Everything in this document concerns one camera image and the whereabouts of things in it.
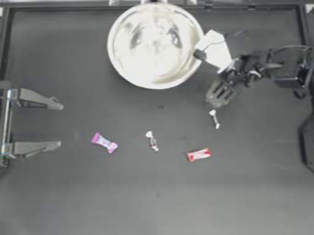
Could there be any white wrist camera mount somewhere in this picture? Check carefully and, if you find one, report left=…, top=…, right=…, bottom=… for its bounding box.
left=192, top=28, right=233, bottom=70

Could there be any steel bowl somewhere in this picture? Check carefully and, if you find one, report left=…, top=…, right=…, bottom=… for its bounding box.
left=106, top=2, right=206, bottom=90

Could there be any white twisted sweet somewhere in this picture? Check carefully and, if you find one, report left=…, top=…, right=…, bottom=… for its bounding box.
left=144, top=130, right=160, bottom=152
left=208, top=109, right=221, bottom=130

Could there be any black metal frame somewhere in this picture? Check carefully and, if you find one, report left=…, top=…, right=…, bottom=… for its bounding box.
left=0, top=0, right=314, bottom=81

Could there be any red sweet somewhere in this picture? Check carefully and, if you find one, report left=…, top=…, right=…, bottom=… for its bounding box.
left=186, top=147, right=213, bottom=162

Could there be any purple sweet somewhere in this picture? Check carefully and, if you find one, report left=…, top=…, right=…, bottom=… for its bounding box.
left=89, top=131, right=120, bottom=154

